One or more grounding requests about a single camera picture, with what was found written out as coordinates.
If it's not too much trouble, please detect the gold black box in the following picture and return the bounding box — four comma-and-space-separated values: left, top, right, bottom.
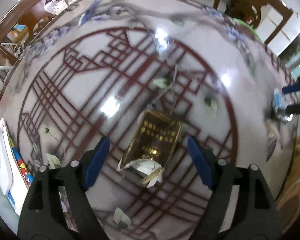
117, 109, 183, 188

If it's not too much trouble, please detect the red green trash bin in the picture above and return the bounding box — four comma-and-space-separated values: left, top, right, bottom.
233, 18, 262, 41

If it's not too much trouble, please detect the blue cartoon snack bag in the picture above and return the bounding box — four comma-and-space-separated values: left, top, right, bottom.
9, 137, 34, 187

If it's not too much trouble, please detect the dark carved wooden chair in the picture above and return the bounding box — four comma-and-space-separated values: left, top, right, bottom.
225, 0, 294, 45

